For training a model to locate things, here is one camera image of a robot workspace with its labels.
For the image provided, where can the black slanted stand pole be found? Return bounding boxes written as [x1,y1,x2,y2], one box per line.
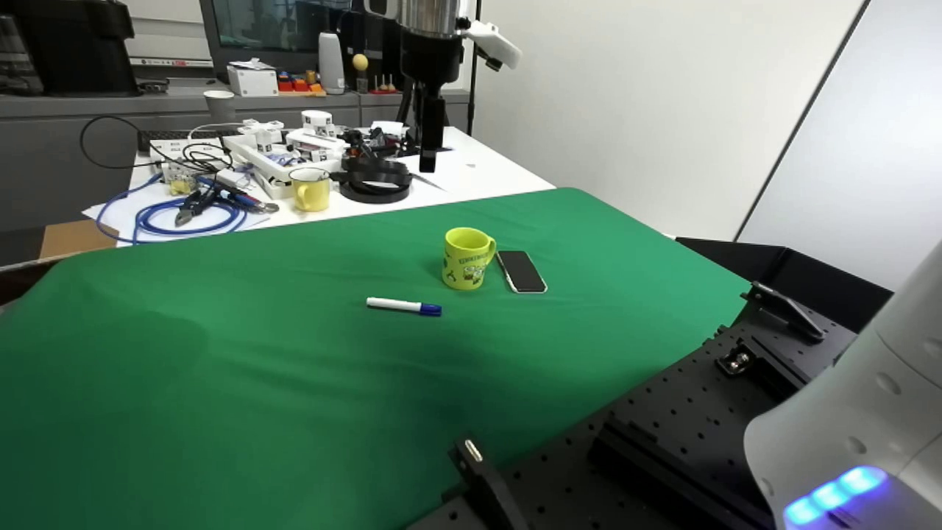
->
[732,0,873,241]

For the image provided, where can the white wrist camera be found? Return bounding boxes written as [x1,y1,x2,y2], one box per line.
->
[456,15,523,75]

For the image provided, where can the large dark wall monitor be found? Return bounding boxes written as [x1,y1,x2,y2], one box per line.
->
[196,0,398,81]

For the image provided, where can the white lidded container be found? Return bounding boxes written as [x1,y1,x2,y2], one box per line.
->
[222,57,283,100]

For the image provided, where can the green table cloth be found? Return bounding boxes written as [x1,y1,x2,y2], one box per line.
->
[0,185,752,530]

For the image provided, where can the flat cardboard piece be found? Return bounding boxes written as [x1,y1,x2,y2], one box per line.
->
[37,218,121,263]

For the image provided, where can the black pliers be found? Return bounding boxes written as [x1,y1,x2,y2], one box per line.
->
[171,182,222,234]

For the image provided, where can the black gadget pile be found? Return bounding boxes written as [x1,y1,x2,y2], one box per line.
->
[340,118,411,172]

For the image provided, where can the yellow mug with cartoon print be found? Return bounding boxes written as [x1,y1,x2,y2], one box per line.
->
[439,224,499,296]

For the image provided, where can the small plain yellow mug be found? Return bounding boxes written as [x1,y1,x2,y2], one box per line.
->
[287,169,334,215]

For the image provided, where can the small black mount block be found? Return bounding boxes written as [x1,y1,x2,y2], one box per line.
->
[715,346,764,383]

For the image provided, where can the black angled clamp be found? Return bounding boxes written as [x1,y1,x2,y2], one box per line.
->
[742,280,830,346]

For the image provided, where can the red small items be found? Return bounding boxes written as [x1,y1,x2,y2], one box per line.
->
[275,69,327,99]

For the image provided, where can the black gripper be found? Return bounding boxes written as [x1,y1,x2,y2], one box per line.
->
[395,32,465,178]

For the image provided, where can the black office chair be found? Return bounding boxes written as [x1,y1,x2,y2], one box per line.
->
[0,0,141,99]

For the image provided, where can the blue capped white marker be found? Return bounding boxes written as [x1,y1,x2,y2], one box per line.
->
[364,296,445,322]

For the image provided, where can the black coiled cable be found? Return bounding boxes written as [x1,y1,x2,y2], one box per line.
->
[334,160,415,206]

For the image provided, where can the black clamp with white top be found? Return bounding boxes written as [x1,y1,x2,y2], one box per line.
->
[446,437,526,530]

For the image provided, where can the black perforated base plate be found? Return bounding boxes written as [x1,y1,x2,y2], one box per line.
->
[406,293,864,530]

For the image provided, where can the white cylindrical speaker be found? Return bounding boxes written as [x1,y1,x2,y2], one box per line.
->
[315,29,349,99]

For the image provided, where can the black smartphone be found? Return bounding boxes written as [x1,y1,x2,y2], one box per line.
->
[493,249,549,299]

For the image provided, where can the blue cable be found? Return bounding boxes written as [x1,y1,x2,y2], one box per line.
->
[93,172,252,250]

